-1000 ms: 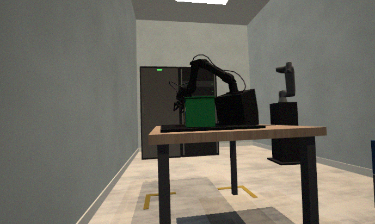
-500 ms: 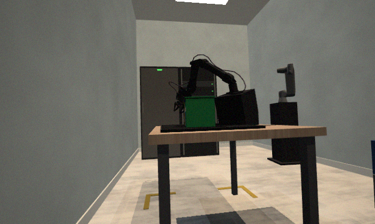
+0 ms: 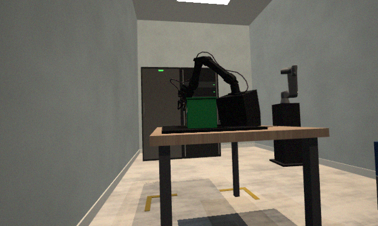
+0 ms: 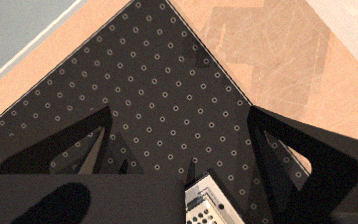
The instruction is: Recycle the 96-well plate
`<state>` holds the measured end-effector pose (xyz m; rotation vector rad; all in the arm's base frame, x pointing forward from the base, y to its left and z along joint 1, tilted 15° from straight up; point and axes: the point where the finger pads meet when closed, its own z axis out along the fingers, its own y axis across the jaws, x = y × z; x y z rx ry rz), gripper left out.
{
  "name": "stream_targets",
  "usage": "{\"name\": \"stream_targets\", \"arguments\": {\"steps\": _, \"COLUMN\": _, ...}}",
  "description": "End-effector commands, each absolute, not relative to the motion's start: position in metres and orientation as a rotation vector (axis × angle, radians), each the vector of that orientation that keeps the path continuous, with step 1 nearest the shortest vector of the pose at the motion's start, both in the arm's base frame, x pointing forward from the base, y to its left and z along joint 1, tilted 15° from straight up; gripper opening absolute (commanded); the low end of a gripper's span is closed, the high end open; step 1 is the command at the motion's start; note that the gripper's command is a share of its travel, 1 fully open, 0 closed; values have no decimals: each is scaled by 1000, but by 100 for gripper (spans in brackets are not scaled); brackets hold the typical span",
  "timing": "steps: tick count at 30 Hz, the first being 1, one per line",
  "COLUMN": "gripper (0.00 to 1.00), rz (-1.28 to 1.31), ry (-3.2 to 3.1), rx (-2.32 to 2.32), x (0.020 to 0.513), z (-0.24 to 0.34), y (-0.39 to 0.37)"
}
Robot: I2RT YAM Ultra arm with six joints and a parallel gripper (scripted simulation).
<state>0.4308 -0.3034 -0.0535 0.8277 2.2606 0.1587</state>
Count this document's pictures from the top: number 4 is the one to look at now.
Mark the dark grey perforated base plate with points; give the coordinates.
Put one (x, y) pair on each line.
(175, 109)

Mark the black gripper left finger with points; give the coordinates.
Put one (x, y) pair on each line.
(31, 152)

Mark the white well plate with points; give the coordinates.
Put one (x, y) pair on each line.
(203, 211)

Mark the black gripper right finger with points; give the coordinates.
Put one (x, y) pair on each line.
(332, 187)

